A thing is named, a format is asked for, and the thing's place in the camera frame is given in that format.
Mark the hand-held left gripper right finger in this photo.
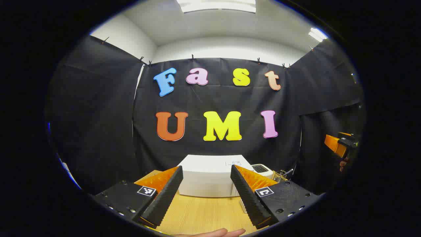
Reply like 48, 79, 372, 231
230, 164, 322, 230

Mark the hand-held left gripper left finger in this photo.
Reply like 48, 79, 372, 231
93, 166, 184, 229

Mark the white microwave oven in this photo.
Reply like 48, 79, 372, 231
177, 154, 255, 198

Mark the white toaster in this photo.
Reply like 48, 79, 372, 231
251, 164, 274, 180

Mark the small ceiling light panel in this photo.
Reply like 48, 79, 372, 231
308, 27, 329, 42

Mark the large ceiling light panel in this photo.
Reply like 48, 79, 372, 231
176, 0, 257, 14

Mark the small wire basket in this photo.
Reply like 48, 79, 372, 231
272, 169, 294, 183

